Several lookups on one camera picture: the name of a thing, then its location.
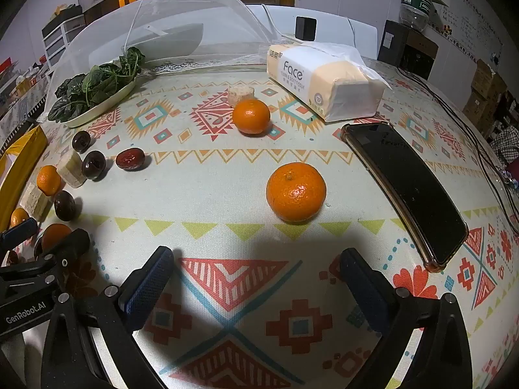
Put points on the yellow-edged cardboard tray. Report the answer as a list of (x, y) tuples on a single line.
[(24, 150)]

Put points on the plaid cloth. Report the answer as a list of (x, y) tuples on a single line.
[(507, 146)]

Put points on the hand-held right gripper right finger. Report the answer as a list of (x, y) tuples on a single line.
[(365, 291)]

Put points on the dark plum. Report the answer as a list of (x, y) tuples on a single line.
[(81, 141), (64, 205), (93, 165)]

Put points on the plate of green vegetables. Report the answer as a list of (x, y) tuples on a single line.
[(97, 85)]

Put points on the whiteboard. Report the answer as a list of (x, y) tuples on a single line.
[(470, 20)]

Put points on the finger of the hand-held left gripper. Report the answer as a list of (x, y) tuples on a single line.
[(18, 231), (67, 244)]

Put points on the plastic drawer unit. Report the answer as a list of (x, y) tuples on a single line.
[(61, 40)]

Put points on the white mesh food cover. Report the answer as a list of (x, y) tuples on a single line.
[(182, 12)]

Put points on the white carton box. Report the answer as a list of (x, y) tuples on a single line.
[(324, 85)]

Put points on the tangerine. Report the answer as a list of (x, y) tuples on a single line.
[(251, 115), (54, 235), (48, 179), (296, 196), (18, 216)]

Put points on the black cube device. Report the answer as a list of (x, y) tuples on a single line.
[(305, 28)]

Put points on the black smartphone in clear case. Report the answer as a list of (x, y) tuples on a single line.
[(405, 186)]

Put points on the peeled banana piece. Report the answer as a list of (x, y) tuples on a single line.
[(72, 168), (239, 94), (35, 201)]

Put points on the white oval plate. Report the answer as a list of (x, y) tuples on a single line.
[(93, 114)]

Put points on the cloth-covered side table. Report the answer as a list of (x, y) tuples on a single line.
[(20, 93)]

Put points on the red jujube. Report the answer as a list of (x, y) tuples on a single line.
[(129, 159)]

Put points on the plastic water bottle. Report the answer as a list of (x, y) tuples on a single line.
[(415, 6)]

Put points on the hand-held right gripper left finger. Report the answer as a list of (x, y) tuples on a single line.
[(146, 287)]

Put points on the black box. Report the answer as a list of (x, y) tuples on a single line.
[(393, 42)]

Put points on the stack of cardboard boxes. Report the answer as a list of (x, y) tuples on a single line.
[(486, 89)]

